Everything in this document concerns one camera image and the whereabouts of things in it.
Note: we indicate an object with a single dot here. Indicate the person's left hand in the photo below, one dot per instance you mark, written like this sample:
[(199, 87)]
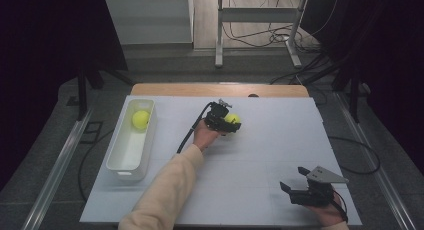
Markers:
[(205, 136)]

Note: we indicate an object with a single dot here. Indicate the wooden table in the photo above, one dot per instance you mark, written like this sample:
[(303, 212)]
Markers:
[(200, 90)]

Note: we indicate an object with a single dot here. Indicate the white cabinet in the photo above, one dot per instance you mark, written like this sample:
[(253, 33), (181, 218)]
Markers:
[(150, 20)]

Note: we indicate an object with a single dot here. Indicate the tennis ball with black line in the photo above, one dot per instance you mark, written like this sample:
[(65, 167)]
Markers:
[(232, 118)]

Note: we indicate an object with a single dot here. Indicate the black metal stand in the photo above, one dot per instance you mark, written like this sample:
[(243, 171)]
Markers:
[(81, 96), (354, 96)]

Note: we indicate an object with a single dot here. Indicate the aluminium floor rail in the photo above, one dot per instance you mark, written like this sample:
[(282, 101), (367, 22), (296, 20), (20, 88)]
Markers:
[(383, 180), (56, 176)]

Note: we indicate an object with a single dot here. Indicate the person's right hand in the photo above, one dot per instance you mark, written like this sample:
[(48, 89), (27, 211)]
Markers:
[(328, 214)]

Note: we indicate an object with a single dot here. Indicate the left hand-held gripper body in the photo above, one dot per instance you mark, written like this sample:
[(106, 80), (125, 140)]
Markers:
[(215, 118)]

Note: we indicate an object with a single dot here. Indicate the white board table cover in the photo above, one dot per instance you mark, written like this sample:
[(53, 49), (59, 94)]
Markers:
[(283, 140)]

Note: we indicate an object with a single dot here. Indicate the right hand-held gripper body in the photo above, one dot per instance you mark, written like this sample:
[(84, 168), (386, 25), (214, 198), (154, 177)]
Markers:
[(313, 197)]

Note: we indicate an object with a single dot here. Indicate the white plastic bin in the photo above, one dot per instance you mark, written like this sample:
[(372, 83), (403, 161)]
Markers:
[(130, 153)]

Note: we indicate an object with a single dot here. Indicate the white metal stand frame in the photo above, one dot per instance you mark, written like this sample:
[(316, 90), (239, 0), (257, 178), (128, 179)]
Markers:
[(256, 15)]

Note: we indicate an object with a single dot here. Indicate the yellow tennis ball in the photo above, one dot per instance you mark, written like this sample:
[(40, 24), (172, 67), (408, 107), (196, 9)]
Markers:
[(140, 119)]

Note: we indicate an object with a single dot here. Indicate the dark curtain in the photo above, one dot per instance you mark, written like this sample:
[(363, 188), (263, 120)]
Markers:
[(40, 56), (393, 56)]

